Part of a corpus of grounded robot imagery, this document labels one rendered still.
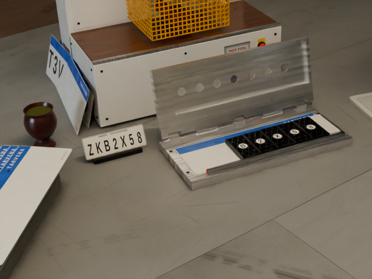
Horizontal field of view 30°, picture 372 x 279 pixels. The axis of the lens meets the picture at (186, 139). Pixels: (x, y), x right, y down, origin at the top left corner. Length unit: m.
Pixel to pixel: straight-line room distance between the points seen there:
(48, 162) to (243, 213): 0.44
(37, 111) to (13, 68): 0.53
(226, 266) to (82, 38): 0.83
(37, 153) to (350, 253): 0.71
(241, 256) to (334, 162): 0.42
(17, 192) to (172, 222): 0.34
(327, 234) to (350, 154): 0.33
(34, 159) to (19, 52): 0.89
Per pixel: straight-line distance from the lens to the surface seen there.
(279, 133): 1.77
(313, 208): 1.56
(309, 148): 1.73
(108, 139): 1.74
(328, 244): 1.47
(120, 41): 1.90
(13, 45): 2.49
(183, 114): 1.73
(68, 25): 1.99
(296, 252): 1.44
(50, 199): 1.61
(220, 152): 1.71
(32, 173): 1.53
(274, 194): 1.60
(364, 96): 2.01
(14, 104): 2.08
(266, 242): 1.46
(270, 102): 1.84
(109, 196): 1.61
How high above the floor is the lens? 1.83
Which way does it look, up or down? 31 degrees down
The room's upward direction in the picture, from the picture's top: 3 degrees counter-clockwise
